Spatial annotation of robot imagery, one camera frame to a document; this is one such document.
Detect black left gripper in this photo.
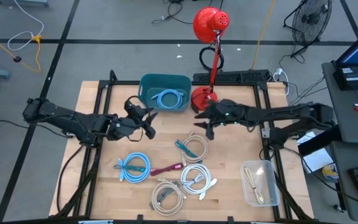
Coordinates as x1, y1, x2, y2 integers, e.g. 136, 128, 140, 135
106, 111, 159, 141

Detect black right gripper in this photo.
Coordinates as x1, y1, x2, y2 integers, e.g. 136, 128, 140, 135
193, 98, 250, 141

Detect blue HDMI cable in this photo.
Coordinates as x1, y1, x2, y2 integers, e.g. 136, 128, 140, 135
118, 151, 152, 184
150, 88, 186, 110

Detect teal short cable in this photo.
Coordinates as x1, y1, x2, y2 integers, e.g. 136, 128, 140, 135
113, 164, 147, 172
175, 139, 198, 159

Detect maroon short cable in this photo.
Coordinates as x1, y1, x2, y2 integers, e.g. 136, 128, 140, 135
150, 162, 185, 177

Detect grey short cable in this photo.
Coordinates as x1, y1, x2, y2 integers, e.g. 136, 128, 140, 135
149, 180, 181, 210

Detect teal plastic bin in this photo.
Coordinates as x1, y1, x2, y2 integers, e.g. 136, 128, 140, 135
137, 73, 192, 113

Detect black perforated power strip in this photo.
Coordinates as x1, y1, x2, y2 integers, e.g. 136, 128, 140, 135
193, 69, 270, 84

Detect clear plastic container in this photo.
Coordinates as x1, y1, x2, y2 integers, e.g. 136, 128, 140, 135
239, 160, 281, 208

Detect red desk lamp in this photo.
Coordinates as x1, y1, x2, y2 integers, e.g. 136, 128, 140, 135
190, 6, 231, 112

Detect white paper sheet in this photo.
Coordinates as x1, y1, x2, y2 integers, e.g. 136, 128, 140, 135
296, 132, 334, 174

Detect yellow and blue roll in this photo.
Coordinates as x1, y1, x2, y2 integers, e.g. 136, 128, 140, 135
321, 163, 340, 183

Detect black floor fan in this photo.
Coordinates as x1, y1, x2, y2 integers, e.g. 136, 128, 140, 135
283, 0, 334, 58

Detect grey desk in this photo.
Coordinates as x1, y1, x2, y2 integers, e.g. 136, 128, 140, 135
321, 62, 358, 146
329, 141, 358, 223

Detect black mini computer box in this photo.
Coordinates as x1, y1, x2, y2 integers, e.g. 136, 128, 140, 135
333, 65, 358, 91

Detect black aluminium table frame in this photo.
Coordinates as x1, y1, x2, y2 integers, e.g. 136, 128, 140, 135
50, 70, 315, 224

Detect black coiled floor cable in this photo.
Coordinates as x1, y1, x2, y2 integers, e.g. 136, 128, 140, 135
199, 46, 225, 72

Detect white plug with cable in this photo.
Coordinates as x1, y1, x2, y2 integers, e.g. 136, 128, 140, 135
272, 67, 291, 96

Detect yellow hanging cord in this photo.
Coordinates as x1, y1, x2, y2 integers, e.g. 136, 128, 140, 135
0, 26, 43, 73
250, 0, 277, 71

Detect black tangled floor cables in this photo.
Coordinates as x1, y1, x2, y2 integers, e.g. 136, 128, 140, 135
150, 0, 226, 26

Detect white floor cable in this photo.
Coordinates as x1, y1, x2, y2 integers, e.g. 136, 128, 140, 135
7, 0, 45, 52

